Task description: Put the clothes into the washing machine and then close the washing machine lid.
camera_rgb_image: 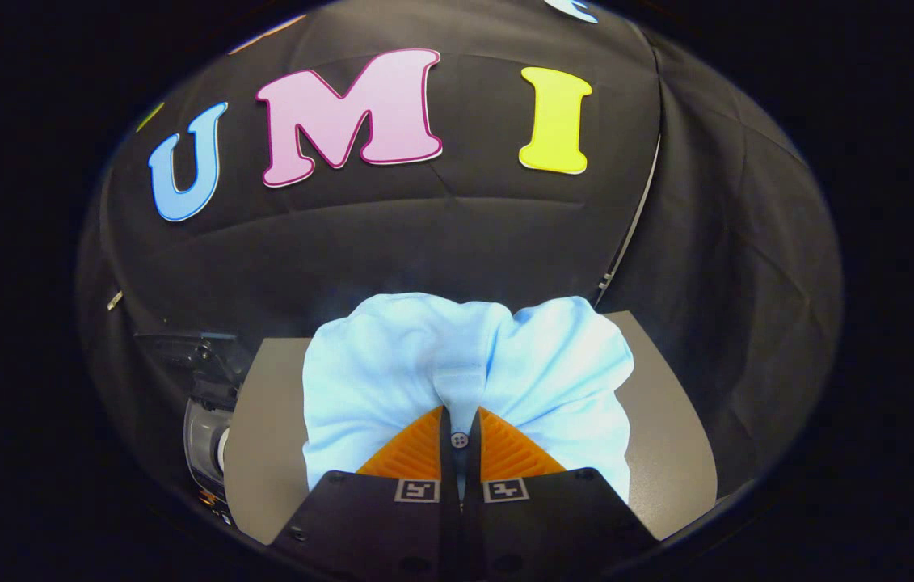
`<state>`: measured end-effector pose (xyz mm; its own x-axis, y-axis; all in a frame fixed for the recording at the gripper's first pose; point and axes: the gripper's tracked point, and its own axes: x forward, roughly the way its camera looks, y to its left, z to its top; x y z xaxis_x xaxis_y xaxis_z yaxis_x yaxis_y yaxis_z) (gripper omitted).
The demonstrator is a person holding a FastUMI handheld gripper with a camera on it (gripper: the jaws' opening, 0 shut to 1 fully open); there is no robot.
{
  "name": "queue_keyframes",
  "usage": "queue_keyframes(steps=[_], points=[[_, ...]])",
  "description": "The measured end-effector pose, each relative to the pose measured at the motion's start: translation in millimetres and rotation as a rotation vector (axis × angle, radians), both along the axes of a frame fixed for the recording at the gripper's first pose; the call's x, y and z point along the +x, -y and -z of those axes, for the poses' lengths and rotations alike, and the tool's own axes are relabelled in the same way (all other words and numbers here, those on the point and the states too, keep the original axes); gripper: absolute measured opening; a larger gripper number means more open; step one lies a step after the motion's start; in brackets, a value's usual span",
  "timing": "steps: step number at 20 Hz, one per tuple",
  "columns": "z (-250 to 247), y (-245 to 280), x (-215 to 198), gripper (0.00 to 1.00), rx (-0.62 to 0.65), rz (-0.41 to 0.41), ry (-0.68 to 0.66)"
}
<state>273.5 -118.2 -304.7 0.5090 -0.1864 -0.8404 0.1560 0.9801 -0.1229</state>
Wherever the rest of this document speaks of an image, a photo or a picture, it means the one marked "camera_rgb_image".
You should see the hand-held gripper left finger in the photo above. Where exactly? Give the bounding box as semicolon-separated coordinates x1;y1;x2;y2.
267;406;459;582

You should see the light blue shirt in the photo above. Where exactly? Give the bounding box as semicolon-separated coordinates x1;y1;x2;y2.
301;293;635;504

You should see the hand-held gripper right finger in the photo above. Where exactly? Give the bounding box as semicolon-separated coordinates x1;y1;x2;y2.
458;406;661;582

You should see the black backdrop cloth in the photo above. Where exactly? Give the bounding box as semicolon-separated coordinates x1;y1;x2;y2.
73;0;845;522

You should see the grey cabinet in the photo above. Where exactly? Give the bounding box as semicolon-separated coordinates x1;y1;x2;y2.
222;311;718;546

